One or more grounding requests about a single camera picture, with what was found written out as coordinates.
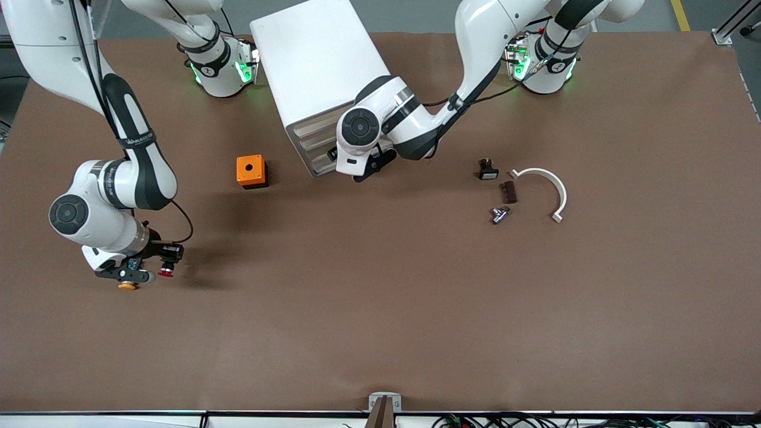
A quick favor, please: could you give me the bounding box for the white drawer cabinet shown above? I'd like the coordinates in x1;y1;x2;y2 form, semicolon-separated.
250;0;398;178

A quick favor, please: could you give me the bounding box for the white sliding drawer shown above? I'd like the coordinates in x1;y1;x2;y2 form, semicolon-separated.
293;102;357;178

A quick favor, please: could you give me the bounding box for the white curved plastic bracket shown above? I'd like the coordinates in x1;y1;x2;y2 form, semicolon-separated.
510;168;568;224

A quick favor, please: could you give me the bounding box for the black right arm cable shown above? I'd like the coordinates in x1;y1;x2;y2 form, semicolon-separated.
171;200;194;243

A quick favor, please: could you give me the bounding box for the grey bracket with brown post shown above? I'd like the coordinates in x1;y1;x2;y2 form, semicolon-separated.
369;392;402;428

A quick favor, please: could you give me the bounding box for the orange button enclosure box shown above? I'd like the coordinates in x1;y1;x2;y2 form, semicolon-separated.
236;155;268;190

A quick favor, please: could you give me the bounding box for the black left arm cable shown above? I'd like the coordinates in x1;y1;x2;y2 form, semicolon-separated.
423;56;539;109

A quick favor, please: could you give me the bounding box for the tangled black cable bundle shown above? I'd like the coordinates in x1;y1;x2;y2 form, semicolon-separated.
433;413;761;428

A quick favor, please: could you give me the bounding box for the aluminium profile beam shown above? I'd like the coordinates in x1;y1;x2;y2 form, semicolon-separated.
710;0;761;47

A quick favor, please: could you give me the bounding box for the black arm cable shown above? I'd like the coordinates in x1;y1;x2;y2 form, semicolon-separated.
171;200;194;243
423;56;539;109

